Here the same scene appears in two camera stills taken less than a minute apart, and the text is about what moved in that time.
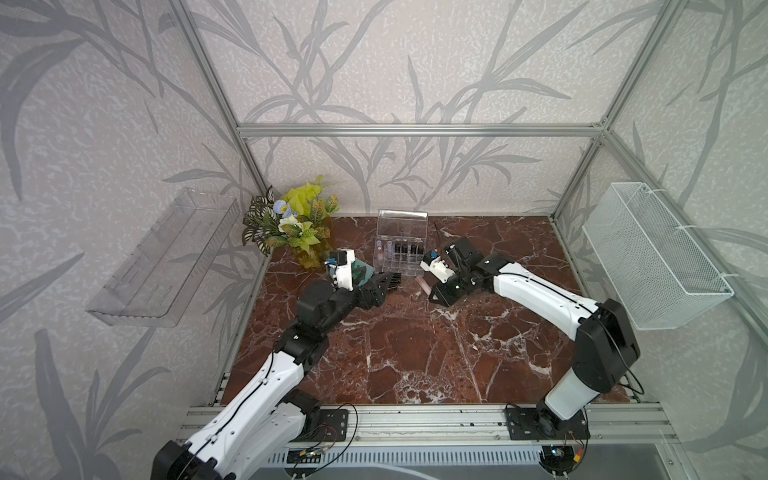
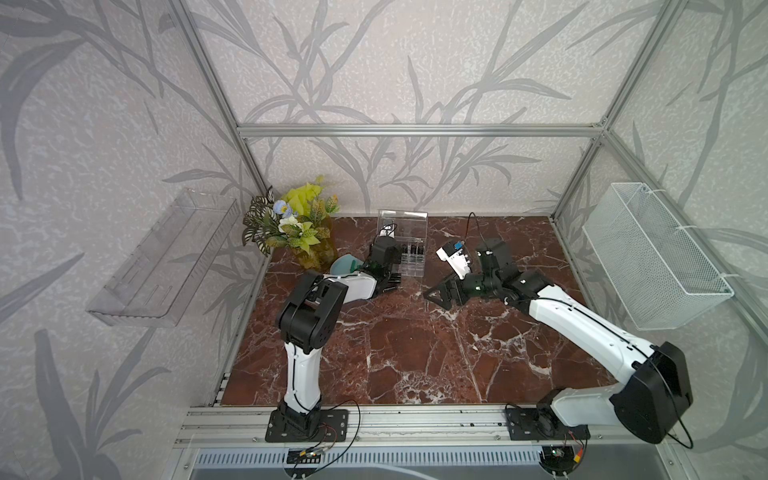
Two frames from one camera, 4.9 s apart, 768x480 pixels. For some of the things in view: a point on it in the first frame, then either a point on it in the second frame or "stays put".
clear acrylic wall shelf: [154, 282] stays put
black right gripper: [439, 292] stays put
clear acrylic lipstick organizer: [401, 242] stays put
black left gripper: [374, 299] to [397, 256]
